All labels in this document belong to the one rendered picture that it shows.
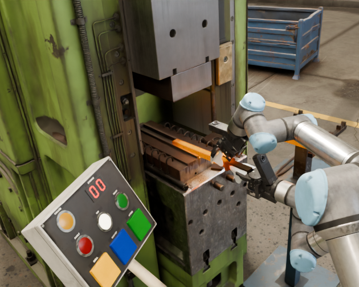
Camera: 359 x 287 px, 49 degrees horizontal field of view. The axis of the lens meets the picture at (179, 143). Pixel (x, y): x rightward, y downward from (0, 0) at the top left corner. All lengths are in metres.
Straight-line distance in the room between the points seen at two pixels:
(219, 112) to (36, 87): 0.79
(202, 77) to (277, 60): 3.79
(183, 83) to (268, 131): 0.36
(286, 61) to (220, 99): 3.43
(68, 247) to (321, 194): 0.63
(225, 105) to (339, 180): 1.02
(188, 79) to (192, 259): 0.77
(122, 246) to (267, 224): 1.71
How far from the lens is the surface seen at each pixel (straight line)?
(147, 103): 1.97
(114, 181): 1.24
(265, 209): 2.90
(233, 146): 1.41
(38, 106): 1.71
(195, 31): 1.41
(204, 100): 1.81
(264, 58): 5.29
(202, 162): 1.62
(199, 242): 1.73
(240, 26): 1.83
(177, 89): 1.40
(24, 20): 1.61
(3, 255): 2.93
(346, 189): 0.92
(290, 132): 1.28
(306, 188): 0.91
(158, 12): 1.29
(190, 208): 1.58
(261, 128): 1.24
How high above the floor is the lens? 1.82
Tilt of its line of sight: 29 degrees down
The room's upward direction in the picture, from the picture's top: 5 degrees counter-clockwise
